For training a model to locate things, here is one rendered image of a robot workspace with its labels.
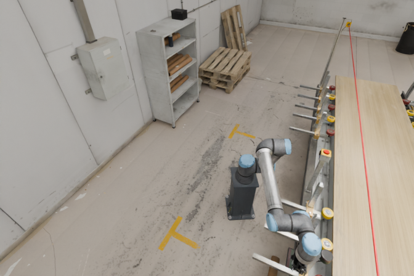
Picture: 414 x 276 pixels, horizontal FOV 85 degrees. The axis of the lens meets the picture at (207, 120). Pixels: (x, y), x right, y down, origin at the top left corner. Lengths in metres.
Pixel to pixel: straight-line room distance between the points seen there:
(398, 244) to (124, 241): 2.41
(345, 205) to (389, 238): 0.31
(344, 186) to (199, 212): 1.57
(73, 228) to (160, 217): 0.97
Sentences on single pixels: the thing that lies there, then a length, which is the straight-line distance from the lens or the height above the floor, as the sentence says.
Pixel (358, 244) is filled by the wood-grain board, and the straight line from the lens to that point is 2.03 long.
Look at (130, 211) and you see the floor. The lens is 3.04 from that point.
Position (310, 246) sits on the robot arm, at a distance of 1.35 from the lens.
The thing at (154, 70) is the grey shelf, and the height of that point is 1.03.
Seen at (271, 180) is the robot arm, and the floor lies 1.37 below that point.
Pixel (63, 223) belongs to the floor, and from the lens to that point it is 3.28.
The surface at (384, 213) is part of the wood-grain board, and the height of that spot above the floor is 0.90.
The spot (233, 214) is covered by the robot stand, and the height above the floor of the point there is 0.04.
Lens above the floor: 2.54
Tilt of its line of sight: 39 degrees down
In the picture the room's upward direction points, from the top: 1 degrees counter-clockwise
